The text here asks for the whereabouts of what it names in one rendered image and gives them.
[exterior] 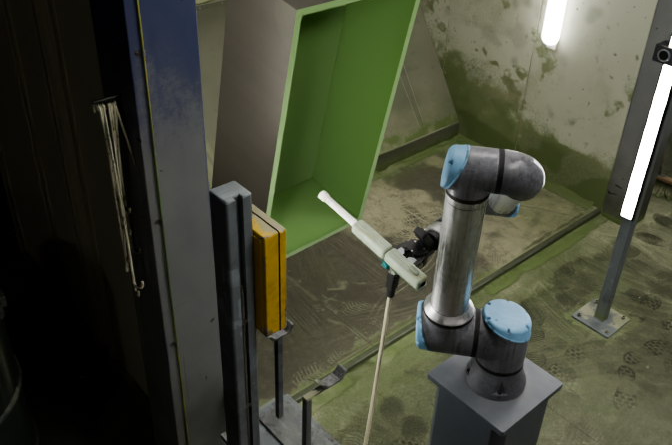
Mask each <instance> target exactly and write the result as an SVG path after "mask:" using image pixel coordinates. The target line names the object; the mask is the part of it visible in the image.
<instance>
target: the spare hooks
mask: <svg viewBox="0 0 672 445"><path fill-rule="evenodd" d="M119 97H121V95H120V93H119V94H115V95H111V96H108V97H104V98H101V99H97V100H93V101H92V102H91V108H92V111H93V113H96V110H97V111H99V113H100V119H101V123H102V127H103V132H104V137H105V142H106V149H107V155H108V160H109V169H110V174H111V179H112V187H113V193H114V200H115V205H116V211H117V218H118V223H119V228H120V235H121V240H122V247H123V252H124V258H125V271H126V272H128V271H129V270H128V269H129V267H128V263H130V270H131V274H132V282H133V286H134V291H135V294H136V295H137V296H138V297H139V296H140V291H138V292H137V289H136V288H138V289H142V288H143V287H144V281H141V285H140V286H138V285H137V284H136V282H135V277H134V270H133V263H132V257H131V251H130V249H131V250H132V252H134V253H137V254H138V253H141V247H140V250H139V251H138V250H135V249H134V247H133V241H132V236H131V235H132V230H131V228H130V223H129V215H128V214H130V213H131V207H128V208H127V202H126V196H125V189H124V182H123V173H122V162H121V155H120V146H119V132H118V119H119V121H120V125H121V128H122V131H123V133H124V136H125V139H126V142H127V145H128V148H129V151H130V154H131V156H132V159H133V163H134V165H135V161H134V156H133V152H132V149H131V146H130V143H129V141H128V138H127V134H126V131H125V128H124V125H123V123H122V120H121V116H120V113H119V110H118V107H117V106H119V101H118V99H117V98H119ZM112 99H113V100H112ZM115 100H116V101H115ZM103 102H104V104H103ZM95 104H96V110H95ZM99 104H100V106H99ZM107 109H108V111H109V119H110V124H111V132H112V139H113V145H114V153H115V160H114V155H113V149H112V143H111V138H110V133H109V127H108V121H107V116H106V110H107ZM113 112H114V115H113ZM104 119H105V120H104ZM105 124H106V127H105ZM106 130H107V133H106ZM107 135H108V140H107ZM108 142H109V145H108ZM109 148H110V150H109ZM110 152H111V154H110ZM111 159H112V160H111ZM115 162H116V164H115ZM116 171H117V172H116ZM115 191H116V192H115ZM122 194H123V195H122ZM116 195H117V198H116ZM117 201H118V203H117ZM123 201H124V203H123ZM118 205H119V210H120V215H119V210H118ZM125 213H126V217H125ZM120 216H121V222H120ZM126 219H127V222H126ZM121 226H122V229H121ZM127 228H128V229H127ZM122 232H123V233H122ZM128 236H129V238H128ZM125 239H126V240H125ZM129 241H130V244H129ZM126 243H127V251H128V256H127V251H126ZM128 257H129V258H128Z"/></svg>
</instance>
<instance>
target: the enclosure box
mask: <svg viewBox="0 0 672 445"><path fill-rule="evenodd" d="M419 3H420V0H227V8H226V20H225V32H224V44H223V56H222V68H221V80H220V92H219V104H218V116H217V128H216V141H215V153H214V165H213V177H212V189H213V188H216V187H218V186H221V185H223V184H226V183H229V182H231V181H236V182H237V183H238V184H240V185H241V186H243V187H244V188H245V189H247V190H248V191H249V192H251V201H252V204H253V205H254V206H256V207H257V208H258V209H260V210H261V211H263V212H264V213H265V214H267V215H268V216H269V217H271V218H272V219H273V220H275V221H276V222H277V223H279V224H280V225H281V226H283V227H284V228H285V229H286V258H288V257H290V256H292V255H294V254H296V253H298V252H300V251H302V250H304V249H306V248H308V247H310V246H312V245H314V244H316V243H318V242H320V241H322V240H324V239H326V238H328V237H329V236H331V235H333V234H335V233H337V232H339V231H341V230H343V229H345V228H347V227H349V226H351V225H350V224H349V223H348V222H347V221H346V220H345V219H344V218H343V217H341V216H340V215H339V214H338V213H337V212H336V211H335V210H334V209H332V208H331V207H330V206H329V205H328V204H327V203H326V202H324V201H322V200H321V199H320V198H319V197H318V195H319V193H320V192H321V191H326V192H327V193H328V194H329V196H330V197H331V198H332V199H333V200H334V201H335V202H336V203H338V204H339V205H340V206H341V207H342V208H343V209H344V210H345V211H347V212H348V213H349V214H350V215H351V216H352V217H353V218H355V219H356V220H357V221H359V220H361V219H362V215H363V212H364V208H365V204H366V200H367V197H368V193H369V189H370V186H371V182H372V178H373V174H374V171H375V167H376V163H377V159H378V156H379V152H380V148H381V144H382V141H383V137H384V133H385V130H386V126H387V122H388V118H389V115H390V111H391V107H392V103H393V100H394V96H395V92H396V89H397V85H398V81H399V77H400V74H401V70H402V66H403V62H404V59H405V55H406V51H407V47H408V44H409V40H410V36H411V33H412V29H413V25H414V21H415V18H416V14H417V10H418V6H419Z"/></svg>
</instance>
